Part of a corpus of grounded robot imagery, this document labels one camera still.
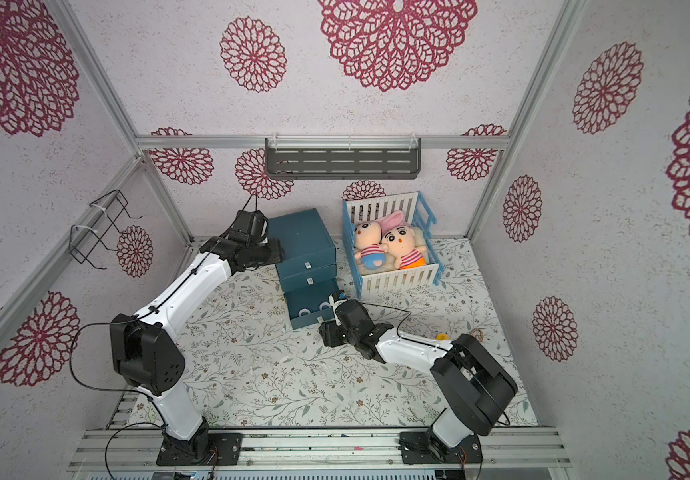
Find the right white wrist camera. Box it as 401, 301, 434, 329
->
328, 291, 348, 319

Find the brown keyring toy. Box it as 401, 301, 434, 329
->
470, 329, 484, 342

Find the teal three-drawer cabinet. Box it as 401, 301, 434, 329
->
266, 208, 344, 330

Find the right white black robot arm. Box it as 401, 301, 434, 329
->
319, 297, 518, 465

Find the black wire wall rack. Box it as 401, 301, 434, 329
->
67, 189, 141, 270

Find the blue white toy crib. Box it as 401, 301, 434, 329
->
342, 192, 443, 297

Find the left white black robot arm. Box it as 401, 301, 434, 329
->
109, 210, 283, 465

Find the grey wall shelf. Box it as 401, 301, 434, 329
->
264, 137, 421, 180

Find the plush doll orange striped shirt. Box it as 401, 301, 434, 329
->
380, 211, 427, 270

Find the plush doll blue striped shirt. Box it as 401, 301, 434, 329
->
354, 221, 386, 270

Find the teal bottom drawer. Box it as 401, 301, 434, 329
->
284, 279, 340, 330

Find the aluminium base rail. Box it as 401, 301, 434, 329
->
66, 427, 572, 476

